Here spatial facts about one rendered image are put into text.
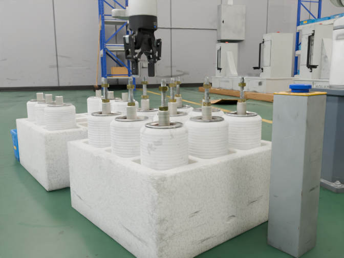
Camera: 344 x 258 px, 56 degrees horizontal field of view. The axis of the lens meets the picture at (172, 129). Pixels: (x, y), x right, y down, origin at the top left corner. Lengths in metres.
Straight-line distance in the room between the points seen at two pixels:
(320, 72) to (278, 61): 0.74
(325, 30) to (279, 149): 3.09
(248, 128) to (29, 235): 0.55
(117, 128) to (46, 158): 0.39
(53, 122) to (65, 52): 6.04
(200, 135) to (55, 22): 6.57
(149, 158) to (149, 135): 0.05
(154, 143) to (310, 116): 0.28
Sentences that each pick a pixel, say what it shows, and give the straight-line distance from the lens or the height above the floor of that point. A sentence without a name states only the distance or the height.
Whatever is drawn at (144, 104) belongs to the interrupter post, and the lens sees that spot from 0.88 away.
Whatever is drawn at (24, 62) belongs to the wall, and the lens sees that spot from 7.13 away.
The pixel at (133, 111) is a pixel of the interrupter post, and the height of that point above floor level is 0.27.
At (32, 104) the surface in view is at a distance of 1.30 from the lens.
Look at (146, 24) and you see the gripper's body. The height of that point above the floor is 0.47.
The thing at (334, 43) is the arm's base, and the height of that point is 0.43.
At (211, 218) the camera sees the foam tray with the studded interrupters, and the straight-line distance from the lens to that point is 0.67.
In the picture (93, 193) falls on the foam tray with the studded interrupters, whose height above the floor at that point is 0.08.
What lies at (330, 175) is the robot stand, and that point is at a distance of 1.10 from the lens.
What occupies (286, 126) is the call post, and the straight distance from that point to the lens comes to 0.64.
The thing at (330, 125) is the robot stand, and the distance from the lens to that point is 1.08.
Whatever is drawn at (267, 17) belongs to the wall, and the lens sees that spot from 8.51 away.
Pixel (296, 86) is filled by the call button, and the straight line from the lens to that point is 0.65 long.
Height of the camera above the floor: 0.36
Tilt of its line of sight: 10 degrees down
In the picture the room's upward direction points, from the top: 1 degrees counter-clockwise
